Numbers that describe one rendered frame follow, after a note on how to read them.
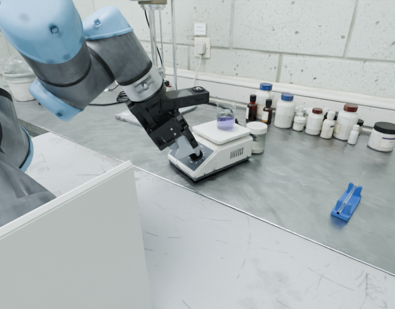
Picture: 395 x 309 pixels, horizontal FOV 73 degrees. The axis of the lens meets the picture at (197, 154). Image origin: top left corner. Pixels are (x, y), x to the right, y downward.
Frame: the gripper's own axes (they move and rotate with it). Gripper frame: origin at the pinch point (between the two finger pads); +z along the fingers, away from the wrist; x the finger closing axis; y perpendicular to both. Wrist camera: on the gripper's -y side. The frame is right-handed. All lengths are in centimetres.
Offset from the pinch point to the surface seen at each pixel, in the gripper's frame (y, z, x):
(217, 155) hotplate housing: -3.2, 3.1, 2.8
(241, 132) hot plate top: -12.4, 5.0, -0.9
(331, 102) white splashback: -51, 29, -11
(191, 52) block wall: -29, 11, -71
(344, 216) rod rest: -15.2, 11.8, 29.1
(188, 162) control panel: 3.8, 1.9, 0.1
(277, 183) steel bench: -10.8, 12.4, 13.4
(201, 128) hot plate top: -4.6, 1.4, -7.6
